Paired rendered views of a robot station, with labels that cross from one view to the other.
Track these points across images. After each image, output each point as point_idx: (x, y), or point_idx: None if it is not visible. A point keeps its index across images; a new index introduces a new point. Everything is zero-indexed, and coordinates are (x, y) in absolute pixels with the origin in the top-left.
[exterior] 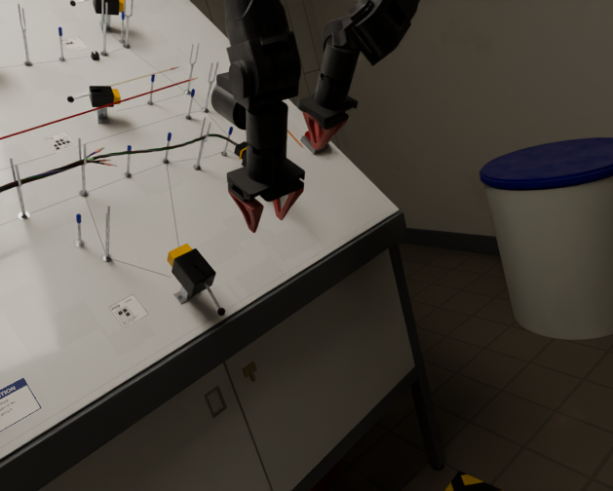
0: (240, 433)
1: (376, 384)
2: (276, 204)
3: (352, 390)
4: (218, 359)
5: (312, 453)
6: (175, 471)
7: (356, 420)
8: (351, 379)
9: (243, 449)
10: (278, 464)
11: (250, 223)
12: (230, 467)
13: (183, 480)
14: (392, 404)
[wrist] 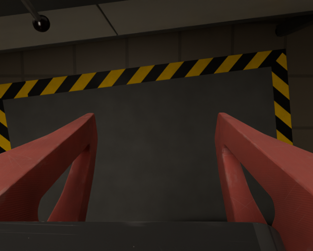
0: (89, 13)
1: (279, 9)
2: (231, 148)
3: (248, 9)
4: (53, 7)
5: (168, 25)
6: (3, 20)
7: (231, 19)
8: (255, 5)
9: (90, 19)
10: (128, 26)
11: (69, 171)
12: (72, 23)
13: (14, 23)
14: (279, 18)
